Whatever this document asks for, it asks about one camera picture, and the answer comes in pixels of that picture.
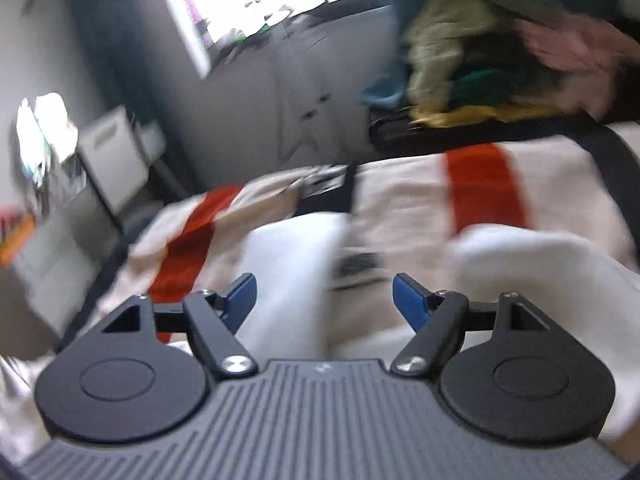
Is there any dark clothes pile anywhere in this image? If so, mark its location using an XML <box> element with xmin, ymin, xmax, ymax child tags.
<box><xmin>410</xmin><ymin>0</ymin><xmax>639</xmax><ymax>129</ymax></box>

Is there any white dressing table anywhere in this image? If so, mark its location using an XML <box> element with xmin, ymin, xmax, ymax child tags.
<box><xmin>1</xmin><ymin>186</ymin><xmax>118</xmax><ymax>360</ymax></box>

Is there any striped bed blanket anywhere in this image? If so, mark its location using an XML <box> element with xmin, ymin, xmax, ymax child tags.
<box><xmin>1</xmin><ymin>125</ymin><xmax>639</xmax><ymax>479</ymax></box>

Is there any left teal curtain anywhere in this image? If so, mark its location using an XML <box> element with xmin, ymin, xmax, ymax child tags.
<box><xmin>67</xmin><ymin>0</ymin><xmax>204</xmax><ymax>195</ymax></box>

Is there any round vanity mirror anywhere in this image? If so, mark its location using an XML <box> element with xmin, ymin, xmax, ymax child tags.
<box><xmin>15</xmin><ymin>92</ymin><xmax>78</xmax><ymax>188</ymax></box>

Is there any white chair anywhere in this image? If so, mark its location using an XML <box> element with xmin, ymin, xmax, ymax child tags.
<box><xmin>77</xmin><ymin>106</ymin><xmax>166</xmax><ymax>216</ymax></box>

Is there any pink garment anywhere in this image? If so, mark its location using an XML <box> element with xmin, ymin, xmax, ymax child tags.
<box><xmin>514</xmin><ymin>13</ymin><xmax>639</xmax><ymax>119</ymax></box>

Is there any pale green knit garment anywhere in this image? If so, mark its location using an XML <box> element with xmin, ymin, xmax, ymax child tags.
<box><xmin>405</xmin><ymin>0</ymin><xmax>500</xmax><ymax>112</ymax></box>

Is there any white zip jacket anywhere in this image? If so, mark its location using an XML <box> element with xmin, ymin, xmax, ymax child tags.
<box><xmin>164</xmin><ymin>211</ymin><xmax>640</xmax><ymax>443</ymax></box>

